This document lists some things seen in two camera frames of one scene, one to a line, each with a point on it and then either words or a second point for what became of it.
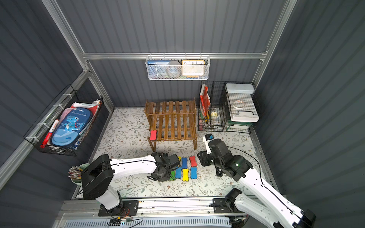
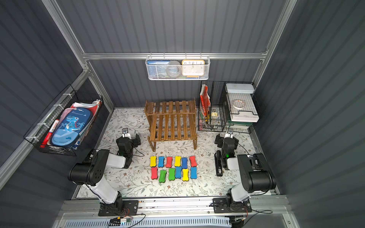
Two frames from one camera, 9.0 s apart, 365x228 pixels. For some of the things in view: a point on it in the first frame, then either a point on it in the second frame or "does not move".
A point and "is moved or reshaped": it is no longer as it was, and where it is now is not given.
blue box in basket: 157,69 does not move
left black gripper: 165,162 → 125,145
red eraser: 193,163 does not move
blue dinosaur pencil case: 68,132 does not move
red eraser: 153,135 is moved or reshaped
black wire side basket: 63,128 does not move
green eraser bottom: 172,175 is moved or reshaped
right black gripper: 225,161 → 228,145
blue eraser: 193,173 does not move
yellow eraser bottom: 185,175 does not move
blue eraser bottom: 178,172 does not move
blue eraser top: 184,163 does not move
